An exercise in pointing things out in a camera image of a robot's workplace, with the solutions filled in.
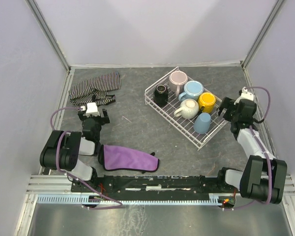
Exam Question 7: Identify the yellow mug black handle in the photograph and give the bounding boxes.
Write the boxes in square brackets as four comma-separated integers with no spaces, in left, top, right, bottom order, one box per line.
[198,92,216,113]

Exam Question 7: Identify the small blue tumbler cup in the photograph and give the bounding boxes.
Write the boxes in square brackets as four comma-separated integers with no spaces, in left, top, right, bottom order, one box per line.
[193,113,211,134]

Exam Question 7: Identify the white speckled mug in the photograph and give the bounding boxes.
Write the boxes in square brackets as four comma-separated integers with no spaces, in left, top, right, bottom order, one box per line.
[174,99,199,119]

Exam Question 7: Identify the white wire dish rack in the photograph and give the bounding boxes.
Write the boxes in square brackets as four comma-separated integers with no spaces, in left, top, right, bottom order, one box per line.
[145,67,227,149]

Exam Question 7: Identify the light blue mug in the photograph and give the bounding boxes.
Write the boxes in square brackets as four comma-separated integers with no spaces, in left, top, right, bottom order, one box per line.
[178,80,204,102]

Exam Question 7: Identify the pink mug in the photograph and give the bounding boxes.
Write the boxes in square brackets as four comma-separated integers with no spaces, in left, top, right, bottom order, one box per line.
[169,70,188,97]

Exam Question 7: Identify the black cup white interior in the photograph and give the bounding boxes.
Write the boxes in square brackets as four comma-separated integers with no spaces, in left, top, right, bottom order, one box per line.
[153,84,169,108]

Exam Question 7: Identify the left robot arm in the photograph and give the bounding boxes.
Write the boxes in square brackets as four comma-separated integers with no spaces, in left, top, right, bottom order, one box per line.
[39,109,110,189]

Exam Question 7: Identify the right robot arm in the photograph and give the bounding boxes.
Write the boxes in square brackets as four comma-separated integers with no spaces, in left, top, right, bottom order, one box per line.
[218,97,287,204]

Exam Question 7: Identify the striped cloth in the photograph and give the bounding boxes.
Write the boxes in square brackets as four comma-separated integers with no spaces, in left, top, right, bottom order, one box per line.
[69,71,121,108]

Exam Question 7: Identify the purple cloth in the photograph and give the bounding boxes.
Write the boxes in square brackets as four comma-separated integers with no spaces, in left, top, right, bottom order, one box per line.
[98,145,160,173]

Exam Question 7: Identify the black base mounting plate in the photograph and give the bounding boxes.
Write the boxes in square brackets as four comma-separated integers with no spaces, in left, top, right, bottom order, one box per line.
[71,175,241,200]

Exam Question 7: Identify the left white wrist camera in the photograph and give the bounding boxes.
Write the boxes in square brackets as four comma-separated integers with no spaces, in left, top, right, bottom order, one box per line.
[80,102,100,117]

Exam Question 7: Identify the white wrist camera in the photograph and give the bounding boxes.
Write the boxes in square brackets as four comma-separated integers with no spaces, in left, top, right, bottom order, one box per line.
[80,102,100,117]
[235,87,254,103]

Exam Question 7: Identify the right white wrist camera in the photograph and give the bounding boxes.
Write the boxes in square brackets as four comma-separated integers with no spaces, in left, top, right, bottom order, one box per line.
[235,87,254,103]

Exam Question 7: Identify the light blue cable duct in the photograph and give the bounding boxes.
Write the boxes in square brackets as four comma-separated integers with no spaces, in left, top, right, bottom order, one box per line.
[36,193,224,205]

